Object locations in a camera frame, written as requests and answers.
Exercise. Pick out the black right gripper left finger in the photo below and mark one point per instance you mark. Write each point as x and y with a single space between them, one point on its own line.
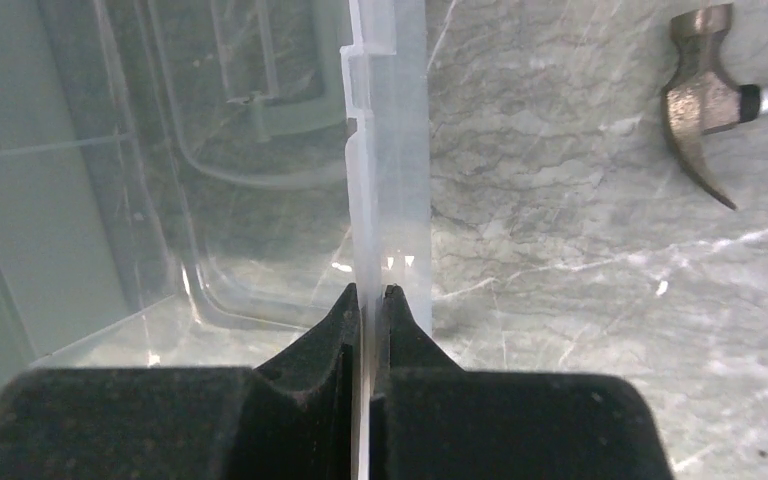
289 418

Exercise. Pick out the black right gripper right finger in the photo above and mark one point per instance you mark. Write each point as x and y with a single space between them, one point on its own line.
432 419

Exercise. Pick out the green toolbox carry handle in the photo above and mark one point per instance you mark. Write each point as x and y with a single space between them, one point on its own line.
280 61

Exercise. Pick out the black handle claw hammer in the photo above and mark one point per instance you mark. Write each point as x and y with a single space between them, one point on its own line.
701 97

